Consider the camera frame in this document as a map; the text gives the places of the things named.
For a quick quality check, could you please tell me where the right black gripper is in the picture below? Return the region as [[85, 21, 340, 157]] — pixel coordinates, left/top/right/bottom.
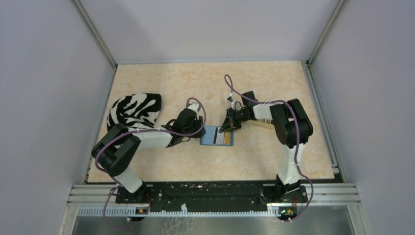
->
[[219, 108, 251, 134]]

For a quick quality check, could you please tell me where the yellow credit card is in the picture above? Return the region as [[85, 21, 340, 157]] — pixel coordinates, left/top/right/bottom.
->
[[223, 131, 233, 146]]

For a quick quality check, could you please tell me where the white magnetic stripe card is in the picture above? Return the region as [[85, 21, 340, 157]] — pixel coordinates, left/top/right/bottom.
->
[[212, 127, 224, 145]]

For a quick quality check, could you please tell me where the blue card holder wallet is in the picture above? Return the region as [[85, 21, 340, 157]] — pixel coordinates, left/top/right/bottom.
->
[[200, 125, 234, 147]]

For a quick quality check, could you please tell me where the cream oval card tray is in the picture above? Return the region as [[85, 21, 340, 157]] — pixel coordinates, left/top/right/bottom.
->
[[247, 119, 274, 129]]

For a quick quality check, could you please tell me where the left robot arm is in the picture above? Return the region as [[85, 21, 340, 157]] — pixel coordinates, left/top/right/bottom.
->
[[91, 108, 205, 203]]

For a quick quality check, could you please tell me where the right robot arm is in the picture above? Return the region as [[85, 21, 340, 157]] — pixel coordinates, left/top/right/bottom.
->
[[219, 91, 314, 202]]

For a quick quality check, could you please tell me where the zebra striped cloth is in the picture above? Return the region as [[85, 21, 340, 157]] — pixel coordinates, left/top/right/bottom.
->
[[106, 93, 162, 130]]

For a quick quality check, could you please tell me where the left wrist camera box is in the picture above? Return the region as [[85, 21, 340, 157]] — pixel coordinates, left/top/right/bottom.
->
[[186, 102, 201, 119]]

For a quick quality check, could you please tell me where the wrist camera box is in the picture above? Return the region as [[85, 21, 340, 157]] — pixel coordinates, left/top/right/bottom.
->
[[227, 92, 242, 110], [186, 102, 201, 119]]

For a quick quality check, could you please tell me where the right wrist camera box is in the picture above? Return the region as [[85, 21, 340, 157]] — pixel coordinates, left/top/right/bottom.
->
[[227, 92, 242, 110]]

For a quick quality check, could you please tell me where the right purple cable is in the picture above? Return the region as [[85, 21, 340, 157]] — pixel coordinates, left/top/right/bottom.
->
[[224, 74, 315, 224]]

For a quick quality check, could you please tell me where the purple cable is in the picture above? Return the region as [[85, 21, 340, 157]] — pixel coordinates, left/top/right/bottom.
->
[[224, 74, 315, 224], [94, 97, 208, 228]]

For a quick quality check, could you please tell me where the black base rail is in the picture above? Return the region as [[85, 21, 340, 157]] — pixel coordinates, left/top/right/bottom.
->
[[115, 180, 309, 220]]

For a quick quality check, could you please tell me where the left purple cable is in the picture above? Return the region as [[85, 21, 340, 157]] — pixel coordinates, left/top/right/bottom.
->
[[94, 97, 208, 228]]

